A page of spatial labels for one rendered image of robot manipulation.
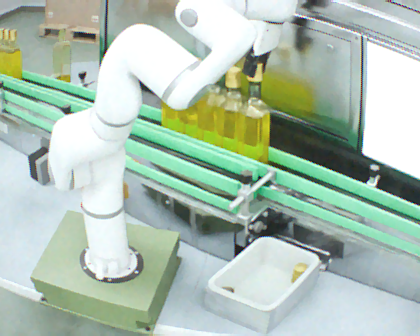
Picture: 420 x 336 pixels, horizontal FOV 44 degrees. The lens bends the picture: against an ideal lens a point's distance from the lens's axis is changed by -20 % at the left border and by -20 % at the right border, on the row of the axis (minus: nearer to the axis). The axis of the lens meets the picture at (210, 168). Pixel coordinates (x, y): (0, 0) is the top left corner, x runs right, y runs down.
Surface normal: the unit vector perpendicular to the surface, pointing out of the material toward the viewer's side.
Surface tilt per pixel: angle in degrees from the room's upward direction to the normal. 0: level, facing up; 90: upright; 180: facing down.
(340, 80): 90
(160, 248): 2
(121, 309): 89
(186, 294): 0
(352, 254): 90
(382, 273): 90
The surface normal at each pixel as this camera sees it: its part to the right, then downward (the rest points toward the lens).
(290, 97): -0.60, 0.41
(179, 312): 0.00, -0.85
